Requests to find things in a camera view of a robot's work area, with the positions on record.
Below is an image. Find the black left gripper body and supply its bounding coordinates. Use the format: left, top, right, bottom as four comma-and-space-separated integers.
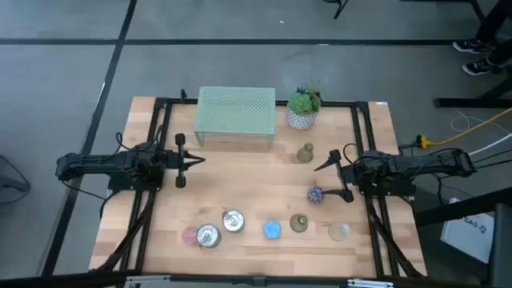
164, 133, 189, 190

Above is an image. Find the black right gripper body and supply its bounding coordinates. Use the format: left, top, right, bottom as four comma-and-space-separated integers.
328, 149, 361, 203

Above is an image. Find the purple textured ball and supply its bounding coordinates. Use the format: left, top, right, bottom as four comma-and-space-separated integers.
306, 186, 326, 205

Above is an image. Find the clear glass jar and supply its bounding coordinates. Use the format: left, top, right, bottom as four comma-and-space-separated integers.
328, 222, 351, 242

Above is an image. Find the silver candle tin orange label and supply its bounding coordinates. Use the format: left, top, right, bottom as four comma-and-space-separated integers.
222, 208, 246, 234

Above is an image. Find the silver candle tin gold label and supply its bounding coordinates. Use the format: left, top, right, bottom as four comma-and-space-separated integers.
195, 222, 222, 250

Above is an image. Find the green perforated metal shelf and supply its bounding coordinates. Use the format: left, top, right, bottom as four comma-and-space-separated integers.
193, 86, 277, 148

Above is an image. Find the succulent in patterned pot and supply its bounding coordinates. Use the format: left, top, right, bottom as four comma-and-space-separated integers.
285, 79, 323, 130

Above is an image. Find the white printed box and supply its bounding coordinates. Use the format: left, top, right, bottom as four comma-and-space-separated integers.
439, 198, 495, 264

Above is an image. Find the black desk foot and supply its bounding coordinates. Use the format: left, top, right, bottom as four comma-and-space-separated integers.
434, 75, 512, 109

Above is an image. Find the black chair base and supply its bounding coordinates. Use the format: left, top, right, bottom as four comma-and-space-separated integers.
322, 0, 350, 20

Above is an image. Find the black crossbeam with silver brackets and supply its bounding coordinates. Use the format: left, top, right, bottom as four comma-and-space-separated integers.
0, 270, 512, 288

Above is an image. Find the person's dark shoe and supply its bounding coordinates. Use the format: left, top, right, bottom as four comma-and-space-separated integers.
462, 58, 501, 77
452, 38, 491, 54

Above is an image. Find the grey chair base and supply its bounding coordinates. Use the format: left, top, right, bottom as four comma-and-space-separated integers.
0, 154, 31, 206

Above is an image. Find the black desk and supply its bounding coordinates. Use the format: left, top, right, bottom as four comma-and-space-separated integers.
414, 186, 512, 288

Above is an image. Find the person's leg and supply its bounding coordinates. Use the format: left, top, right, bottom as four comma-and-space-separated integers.
475, 0, 512, 43
487, 38, 512, 67

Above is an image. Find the black aluminium table frame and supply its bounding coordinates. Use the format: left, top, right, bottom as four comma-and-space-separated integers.
95, 88, 426, 281

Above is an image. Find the yellow extension cable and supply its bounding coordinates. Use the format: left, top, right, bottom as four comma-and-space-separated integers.
415, 106, 512, 150

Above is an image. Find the white cable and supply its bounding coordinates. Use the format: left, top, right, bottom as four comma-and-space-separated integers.
467, 134, 512, 157

